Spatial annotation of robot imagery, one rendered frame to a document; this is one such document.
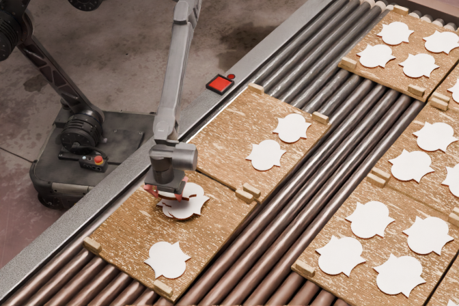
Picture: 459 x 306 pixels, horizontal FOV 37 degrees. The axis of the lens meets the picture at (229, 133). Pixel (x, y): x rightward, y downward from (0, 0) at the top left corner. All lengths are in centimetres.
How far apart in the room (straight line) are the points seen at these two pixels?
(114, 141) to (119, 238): 130
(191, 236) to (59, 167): 138
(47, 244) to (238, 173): 62
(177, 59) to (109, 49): 234
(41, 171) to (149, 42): 133
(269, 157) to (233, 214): 25
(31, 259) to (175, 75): 69
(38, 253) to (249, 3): 279
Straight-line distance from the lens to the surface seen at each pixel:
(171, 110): 190
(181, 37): 202
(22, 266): 213
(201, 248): 202
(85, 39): 443
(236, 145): 227
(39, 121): 394
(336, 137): 232
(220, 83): 251
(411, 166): 222
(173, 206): 208
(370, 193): 214
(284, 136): 228
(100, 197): 222
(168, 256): 200
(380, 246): 202
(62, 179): 325
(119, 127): 342
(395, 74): 255
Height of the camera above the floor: 257
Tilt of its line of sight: 45 degrees down
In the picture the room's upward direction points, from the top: 5 degrees counter-clockwise
